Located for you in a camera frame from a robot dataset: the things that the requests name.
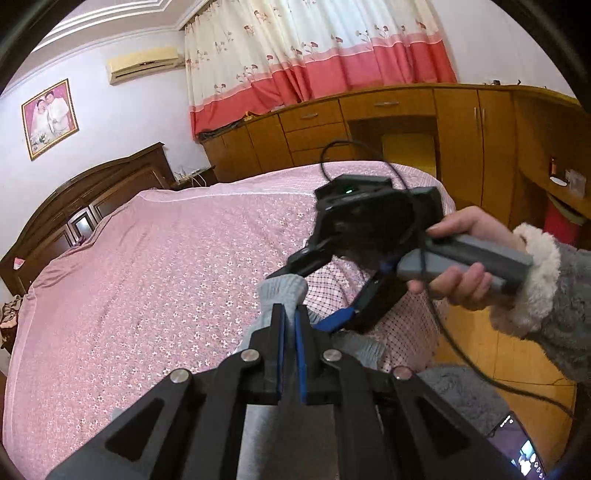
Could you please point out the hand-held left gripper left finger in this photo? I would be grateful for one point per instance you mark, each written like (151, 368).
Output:
(277, 355)

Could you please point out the small pink item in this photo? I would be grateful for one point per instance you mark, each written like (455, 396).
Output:
(18, 264)

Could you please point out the grey fluffy rug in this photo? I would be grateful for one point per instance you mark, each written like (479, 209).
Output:
(461, 392)

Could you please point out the pink floral bedspread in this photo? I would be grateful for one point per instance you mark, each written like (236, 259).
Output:
(161, 277)

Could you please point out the pile of clothes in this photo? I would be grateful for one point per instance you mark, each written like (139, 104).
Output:
(8, 318)

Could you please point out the wooden nightstand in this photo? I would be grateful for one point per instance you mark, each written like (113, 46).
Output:
(198, 177)

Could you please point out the floral red-trimmed curtain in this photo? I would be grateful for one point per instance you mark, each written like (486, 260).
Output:
(323, 46)

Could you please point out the wall air conditioner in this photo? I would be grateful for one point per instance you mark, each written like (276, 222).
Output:
(143, 63)

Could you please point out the dark wooden headboard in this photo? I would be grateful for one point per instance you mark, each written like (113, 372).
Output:
(92, 194)

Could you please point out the framed wall photo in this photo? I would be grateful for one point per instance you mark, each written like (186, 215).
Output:
(50, 117)

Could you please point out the grey pants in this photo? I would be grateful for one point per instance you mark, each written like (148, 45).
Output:
(281, 288)

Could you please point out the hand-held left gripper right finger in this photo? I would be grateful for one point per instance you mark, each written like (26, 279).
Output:
(302, 357)

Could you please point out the long wooden cabinet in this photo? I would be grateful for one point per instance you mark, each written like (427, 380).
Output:
(314, 115)

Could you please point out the small brown bottle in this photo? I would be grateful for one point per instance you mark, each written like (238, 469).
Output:
(552, 167)

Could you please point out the person's right forearm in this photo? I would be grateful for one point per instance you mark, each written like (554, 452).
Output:
(563, 300)

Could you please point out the dark cloth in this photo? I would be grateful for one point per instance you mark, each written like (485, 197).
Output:
(219, 130)

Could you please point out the person's right hand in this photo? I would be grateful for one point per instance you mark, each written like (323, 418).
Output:
(485, 224)

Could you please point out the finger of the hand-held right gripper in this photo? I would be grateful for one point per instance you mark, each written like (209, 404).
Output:
(300, 265)
(378, 300)

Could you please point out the red cloth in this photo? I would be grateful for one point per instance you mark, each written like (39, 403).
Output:
(558, 221)

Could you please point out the smartphone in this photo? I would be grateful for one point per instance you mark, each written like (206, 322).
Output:
(519, 447)

